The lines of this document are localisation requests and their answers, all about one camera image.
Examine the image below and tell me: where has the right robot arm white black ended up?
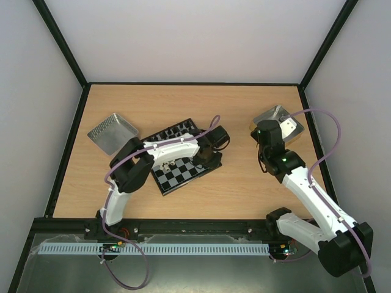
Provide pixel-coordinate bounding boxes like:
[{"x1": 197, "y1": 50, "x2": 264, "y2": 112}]
[{"x1": 251, "y1": 120, "x2": 373, "y2": 277}]

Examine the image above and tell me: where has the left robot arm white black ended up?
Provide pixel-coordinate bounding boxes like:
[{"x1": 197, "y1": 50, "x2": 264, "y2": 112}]
[{"x1": 84, "y1": 120, "x2": 230, "y2": 241}]

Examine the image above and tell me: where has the pile of white pieces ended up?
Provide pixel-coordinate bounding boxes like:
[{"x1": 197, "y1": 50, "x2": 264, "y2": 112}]
[{"x1": 159, "y1": 161, "x2": 175, "y2": 172}]

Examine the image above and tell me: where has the black silver chess board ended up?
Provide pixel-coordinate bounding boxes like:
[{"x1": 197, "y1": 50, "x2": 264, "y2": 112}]
[{"x1": 142, "y1": 118, "x2": 214, "y2": 196}]

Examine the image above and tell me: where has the gold square tin box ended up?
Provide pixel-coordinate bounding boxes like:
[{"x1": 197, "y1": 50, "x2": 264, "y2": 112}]
[{"x1": 249, "y1": 105, "x2": 305, "y2": 145}]

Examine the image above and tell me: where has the silver embossed tin lid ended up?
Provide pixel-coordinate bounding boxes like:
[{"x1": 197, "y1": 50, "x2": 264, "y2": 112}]
[{"x1": 87, "y1": 113, "x2": 139, "y2": 156}]

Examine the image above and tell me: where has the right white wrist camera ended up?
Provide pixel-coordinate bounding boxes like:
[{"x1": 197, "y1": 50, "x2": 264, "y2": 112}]
[{"x1": 279, "y1": 118, "x2": 297, "y2": 143}]

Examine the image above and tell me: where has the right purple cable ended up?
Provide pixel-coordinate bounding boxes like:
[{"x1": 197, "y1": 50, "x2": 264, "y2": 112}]
[{"x1": 274, "y1": 108, "x2": 373, "y2": 278}]

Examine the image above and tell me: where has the light blue slotted cable duct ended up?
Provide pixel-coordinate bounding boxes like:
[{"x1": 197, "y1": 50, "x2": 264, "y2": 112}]
[{"x1": 37, "y1": 242, "x2": 269, "y2": 256}]

